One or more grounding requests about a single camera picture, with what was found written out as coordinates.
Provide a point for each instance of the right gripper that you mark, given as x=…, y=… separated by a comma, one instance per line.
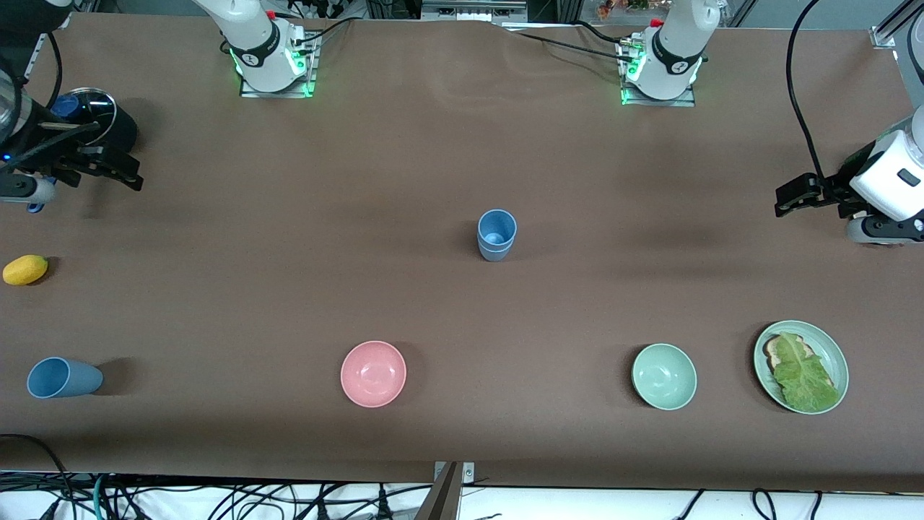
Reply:
x=63, y=156

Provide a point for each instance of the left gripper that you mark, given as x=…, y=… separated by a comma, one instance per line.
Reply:
x=835, y=189

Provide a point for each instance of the blue cup with tissue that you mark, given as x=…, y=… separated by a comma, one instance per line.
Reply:
x=497, y=255

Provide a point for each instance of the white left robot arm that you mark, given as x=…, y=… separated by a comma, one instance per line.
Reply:
x=675, y=43

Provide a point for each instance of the glass lid with blue knob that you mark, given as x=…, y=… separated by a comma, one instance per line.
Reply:
x=94, y=108

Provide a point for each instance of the yellow lemon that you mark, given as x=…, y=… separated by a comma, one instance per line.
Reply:
x=25, y=270

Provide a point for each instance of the toasted bread slice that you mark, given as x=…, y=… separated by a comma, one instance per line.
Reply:
x=776, y=352

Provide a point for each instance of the light green plate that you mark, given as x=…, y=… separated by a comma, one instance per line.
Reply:
x=830, y=354

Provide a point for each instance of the green lettuce leaf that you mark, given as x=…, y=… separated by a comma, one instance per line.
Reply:
x=805, y=379

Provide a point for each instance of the light green bowl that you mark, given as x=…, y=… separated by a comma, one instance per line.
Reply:
x=664, y=376

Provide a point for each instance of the colourful toy food pile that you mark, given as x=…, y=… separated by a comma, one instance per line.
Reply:
x=621, y=6

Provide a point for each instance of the pink bowl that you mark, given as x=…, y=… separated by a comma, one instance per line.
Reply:
x=373, y=374

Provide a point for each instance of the table cover cloth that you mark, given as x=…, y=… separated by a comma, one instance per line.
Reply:
x=462, y=144

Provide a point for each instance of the aluminium corner rail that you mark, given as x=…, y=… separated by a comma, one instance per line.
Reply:
x=884, y=32
x=32, y=61

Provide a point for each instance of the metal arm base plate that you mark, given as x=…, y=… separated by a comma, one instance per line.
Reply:
x=689, y=101
x=309, y=83

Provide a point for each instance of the aluminium frame with grey box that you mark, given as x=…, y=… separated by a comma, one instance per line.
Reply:
x=469, y=11

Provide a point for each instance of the silver metal clamp bracket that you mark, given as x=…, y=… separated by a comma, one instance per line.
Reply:
x=468, y=471

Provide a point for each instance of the grey camera pole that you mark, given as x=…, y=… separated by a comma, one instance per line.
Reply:
x=442, y=498

